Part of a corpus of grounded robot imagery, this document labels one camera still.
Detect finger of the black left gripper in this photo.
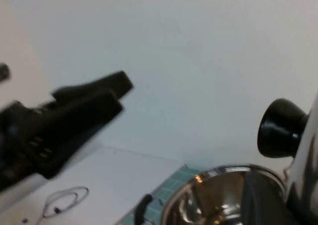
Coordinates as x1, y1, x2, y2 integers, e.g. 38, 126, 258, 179
51, 71, 135, 103
29, 90, 124, 180

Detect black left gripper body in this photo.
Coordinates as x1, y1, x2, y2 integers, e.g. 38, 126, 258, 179
0, 100, 50, 193

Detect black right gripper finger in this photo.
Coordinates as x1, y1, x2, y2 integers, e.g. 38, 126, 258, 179
239, 171, 289, 225

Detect stainless steel lid black knob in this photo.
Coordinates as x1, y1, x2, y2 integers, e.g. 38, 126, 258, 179
257, 90, 318, 225

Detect small dark round object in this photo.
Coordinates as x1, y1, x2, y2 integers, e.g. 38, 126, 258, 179
0, 63, 12, 82

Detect teal grid pattern tablecloth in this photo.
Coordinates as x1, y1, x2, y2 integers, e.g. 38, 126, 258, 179
116, 162, 199, 225

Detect stainless steel pot black handles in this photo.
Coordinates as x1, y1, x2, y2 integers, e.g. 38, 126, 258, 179
135, 163, 289, 225

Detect thin white cable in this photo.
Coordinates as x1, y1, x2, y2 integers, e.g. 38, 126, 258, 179
41, 185, 90, 218

